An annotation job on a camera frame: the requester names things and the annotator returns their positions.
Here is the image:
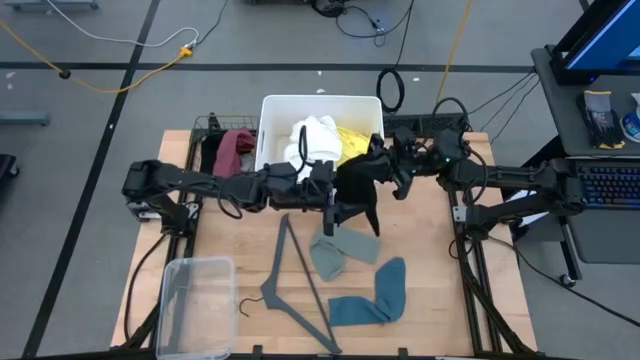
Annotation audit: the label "white cloth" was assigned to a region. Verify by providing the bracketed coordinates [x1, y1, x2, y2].
[283, 115, 344, 169]

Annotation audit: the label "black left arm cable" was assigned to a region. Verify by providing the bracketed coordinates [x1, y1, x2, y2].
[122, 232, 169, 346]

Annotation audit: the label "maroon cloth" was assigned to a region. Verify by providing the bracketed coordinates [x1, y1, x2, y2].
[212, 128, 257, 179]

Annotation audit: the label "grey floor foot bar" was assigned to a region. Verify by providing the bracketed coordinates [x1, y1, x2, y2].
[0, 112, 51, 127]
[4, 0, 100, 14]

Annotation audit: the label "teal knitted sock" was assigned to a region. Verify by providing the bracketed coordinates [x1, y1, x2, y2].
[328, 257, 407, 328]

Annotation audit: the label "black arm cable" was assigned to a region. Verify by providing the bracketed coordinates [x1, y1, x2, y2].
[122, 232, 169, 346]
[509, 234, 640, 329]

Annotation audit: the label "white perforated plastic bin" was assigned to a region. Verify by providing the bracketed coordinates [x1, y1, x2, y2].
[253, 94, 386, 176]

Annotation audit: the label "tangled black cable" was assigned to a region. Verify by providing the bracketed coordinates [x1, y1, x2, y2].
[309, 0, 416, 49]

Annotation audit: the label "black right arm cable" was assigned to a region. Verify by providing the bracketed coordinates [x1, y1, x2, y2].
[509, 234, 640, 329]

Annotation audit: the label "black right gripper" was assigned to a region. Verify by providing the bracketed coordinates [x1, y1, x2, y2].
[368, 128, 419, 201]

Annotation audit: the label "black keyboard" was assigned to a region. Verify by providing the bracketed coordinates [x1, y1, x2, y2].
[549, 157, 640, 265]

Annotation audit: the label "grey tray frame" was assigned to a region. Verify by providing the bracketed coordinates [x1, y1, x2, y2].
[238, 213, 344, 355]

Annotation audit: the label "yellow floor cable with plug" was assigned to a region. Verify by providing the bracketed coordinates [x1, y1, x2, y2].
[0, 20, 194, 95]

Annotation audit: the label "black wire basket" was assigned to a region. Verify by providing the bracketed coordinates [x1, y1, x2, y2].
[192, 113, 261, 176]

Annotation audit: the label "long yellow hanging cable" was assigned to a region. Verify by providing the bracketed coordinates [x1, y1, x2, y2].
[432, 0, 475, 114]

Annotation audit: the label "black table frame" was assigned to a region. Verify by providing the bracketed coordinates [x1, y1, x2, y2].
[119, 112, 539, 357]

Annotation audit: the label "clear plastic container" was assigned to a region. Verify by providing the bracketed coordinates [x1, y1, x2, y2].
[155, 256, 237, 360]

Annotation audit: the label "grey side desk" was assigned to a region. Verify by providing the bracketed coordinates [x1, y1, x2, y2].
[530, 45, 640, 157]

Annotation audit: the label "grey work gloves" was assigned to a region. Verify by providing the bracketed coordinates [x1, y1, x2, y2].
[576, 89, 626, 150]

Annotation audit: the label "white and blue wipes tub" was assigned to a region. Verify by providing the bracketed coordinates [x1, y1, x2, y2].
[619, 92, 640, 145]

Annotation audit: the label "coiled black cable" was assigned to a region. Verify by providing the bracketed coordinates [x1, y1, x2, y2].
[375, 0, 416, 115]

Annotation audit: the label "grey-green sock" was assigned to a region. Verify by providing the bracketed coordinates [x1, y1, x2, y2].
[309, 225, 382, 282]

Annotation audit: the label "black computer monitor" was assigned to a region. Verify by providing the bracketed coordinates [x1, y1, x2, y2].
[549, 0, 640, 86]

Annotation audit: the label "black cart frame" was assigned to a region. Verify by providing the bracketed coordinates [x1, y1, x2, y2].
[499, 134, 584, 289]

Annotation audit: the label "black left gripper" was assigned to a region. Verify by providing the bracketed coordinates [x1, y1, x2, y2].
[294, 160, 374, 237]

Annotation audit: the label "white floor cable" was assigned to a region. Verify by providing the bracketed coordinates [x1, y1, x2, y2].
[46, 0, 200, 50]

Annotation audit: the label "black cloth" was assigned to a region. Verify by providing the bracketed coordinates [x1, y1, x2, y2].
[333, 148, 397, 237]

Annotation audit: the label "yellow shirt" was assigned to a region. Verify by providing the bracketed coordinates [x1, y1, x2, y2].
[337, 126, 374, 166]

